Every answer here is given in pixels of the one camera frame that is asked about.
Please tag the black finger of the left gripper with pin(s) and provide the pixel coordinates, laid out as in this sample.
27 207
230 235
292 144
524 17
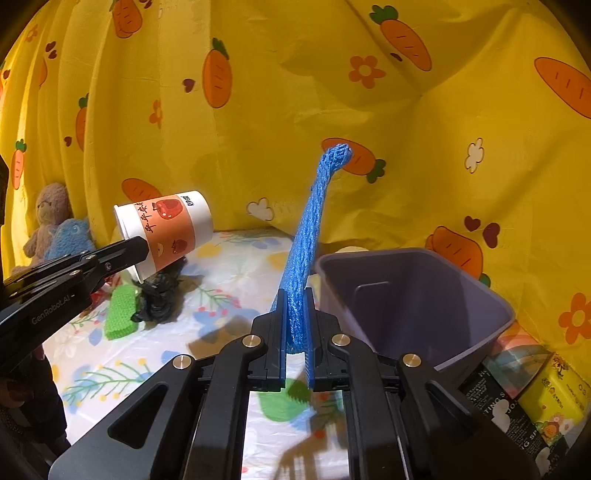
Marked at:
100 264

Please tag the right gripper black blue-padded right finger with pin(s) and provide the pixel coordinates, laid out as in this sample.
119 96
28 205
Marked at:
402 421

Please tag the pastel striped box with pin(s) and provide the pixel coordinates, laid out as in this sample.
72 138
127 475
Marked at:
515 359

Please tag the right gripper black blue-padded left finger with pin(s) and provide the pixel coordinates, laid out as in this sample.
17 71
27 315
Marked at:
186 421

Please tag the red plastic bag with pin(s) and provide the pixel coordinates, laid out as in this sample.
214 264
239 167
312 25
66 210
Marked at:
105 291

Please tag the yellow carrot print curtain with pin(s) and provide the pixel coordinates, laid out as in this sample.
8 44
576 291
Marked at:
471 115

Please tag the floral plastic bed cover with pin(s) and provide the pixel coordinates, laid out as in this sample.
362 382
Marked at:
224 285

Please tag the grey plastic trash bin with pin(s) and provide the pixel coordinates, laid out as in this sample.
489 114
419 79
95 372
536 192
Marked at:
414 301

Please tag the blue foam net sleeve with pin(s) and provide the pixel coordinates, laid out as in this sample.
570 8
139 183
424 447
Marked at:
302 251

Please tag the blue fluffy monster toy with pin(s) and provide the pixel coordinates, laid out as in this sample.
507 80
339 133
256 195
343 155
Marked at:
71 237

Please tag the black crumpled plastic bag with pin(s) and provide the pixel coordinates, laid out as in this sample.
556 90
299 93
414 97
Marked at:
159 295

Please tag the green foam net sleeve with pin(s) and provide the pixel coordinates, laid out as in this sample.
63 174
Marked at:
122 307

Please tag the black printed box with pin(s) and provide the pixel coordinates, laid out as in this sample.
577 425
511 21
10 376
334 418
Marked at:
490 398

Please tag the cream plush toy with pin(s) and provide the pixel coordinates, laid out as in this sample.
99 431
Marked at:
351 249

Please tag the orange white paper cup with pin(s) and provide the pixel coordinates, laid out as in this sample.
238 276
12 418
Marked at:
172 226

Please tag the brown teddy bear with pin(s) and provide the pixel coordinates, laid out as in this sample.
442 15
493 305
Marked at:
52 209

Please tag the yellow tissue pack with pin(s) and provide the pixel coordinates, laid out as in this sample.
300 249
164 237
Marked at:
557 400

